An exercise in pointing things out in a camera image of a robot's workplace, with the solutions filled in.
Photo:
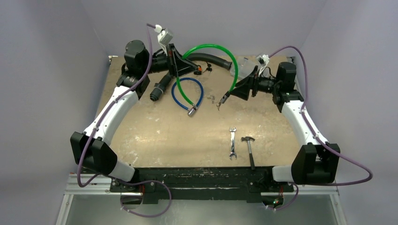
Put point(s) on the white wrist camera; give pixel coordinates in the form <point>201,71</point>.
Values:
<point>263,59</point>
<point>164,36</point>

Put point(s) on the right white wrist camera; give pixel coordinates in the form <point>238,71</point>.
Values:
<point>263,59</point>

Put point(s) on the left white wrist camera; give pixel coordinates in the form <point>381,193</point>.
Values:
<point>164,36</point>

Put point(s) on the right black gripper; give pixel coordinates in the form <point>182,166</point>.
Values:
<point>251,84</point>

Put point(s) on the small black hammer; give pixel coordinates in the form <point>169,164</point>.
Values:
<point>249,139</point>

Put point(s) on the black key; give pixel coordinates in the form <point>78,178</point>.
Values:
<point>208,68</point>

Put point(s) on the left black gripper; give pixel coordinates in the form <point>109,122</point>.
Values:
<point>179,66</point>

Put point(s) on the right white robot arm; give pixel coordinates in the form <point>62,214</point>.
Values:
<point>314,163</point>

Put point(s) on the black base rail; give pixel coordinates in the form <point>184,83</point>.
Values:
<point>204,183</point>

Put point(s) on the clear plastic organizer box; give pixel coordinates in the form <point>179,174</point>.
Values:
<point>245,66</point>

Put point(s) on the orange black padlock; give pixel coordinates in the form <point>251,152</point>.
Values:
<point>198,71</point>

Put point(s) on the silver open-end wrench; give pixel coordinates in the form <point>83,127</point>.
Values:
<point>232,139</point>

